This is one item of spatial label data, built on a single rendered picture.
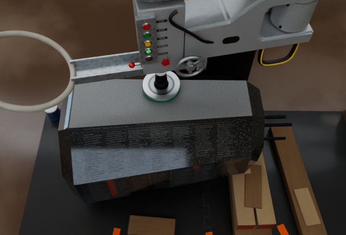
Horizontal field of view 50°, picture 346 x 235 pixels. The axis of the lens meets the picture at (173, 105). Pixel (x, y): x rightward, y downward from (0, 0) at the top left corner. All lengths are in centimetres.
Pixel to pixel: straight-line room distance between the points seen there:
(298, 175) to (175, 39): 154
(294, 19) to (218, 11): 37
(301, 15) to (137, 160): 113
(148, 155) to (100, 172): 28
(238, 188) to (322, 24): 198
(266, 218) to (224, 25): 133
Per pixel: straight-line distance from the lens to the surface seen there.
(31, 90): 336
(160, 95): 206
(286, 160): 285
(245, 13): 169
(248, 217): 251
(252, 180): 258
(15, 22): 395
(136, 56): 196
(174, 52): 174
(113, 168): 213
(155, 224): 253
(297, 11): 183
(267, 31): 191
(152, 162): 210
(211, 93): 215
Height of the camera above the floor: 258
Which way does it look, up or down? 57 degrees down
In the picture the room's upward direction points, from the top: straight up
